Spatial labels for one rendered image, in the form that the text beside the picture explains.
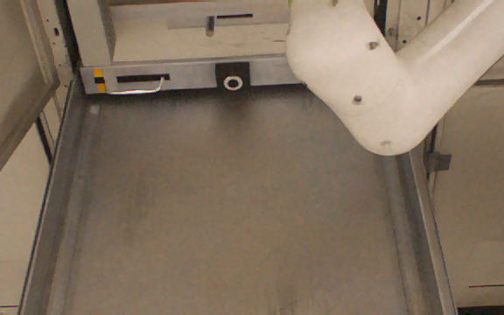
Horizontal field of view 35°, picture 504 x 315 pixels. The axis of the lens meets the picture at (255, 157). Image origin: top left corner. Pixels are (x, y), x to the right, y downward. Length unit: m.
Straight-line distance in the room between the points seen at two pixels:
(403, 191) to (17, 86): 0.70
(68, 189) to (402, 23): 0.65
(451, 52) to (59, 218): 0.66
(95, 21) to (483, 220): 1.01
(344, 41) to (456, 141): 0.81
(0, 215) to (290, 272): 0.84
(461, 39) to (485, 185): 0.82
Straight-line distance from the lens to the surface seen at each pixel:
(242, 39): 1.40
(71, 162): 1.38
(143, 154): 1.37
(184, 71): 1.43
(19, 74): 1.49
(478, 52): 0.99
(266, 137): 1.37
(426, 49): 0.98
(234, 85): 1.41
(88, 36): 1.28
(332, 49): 0.88
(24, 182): 1.74
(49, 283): 1.22
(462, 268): 1.99
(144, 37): 1.40
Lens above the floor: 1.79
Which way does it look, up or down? 45 degrees down
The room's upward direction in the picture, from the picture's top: 4 degrees counter-clockwise
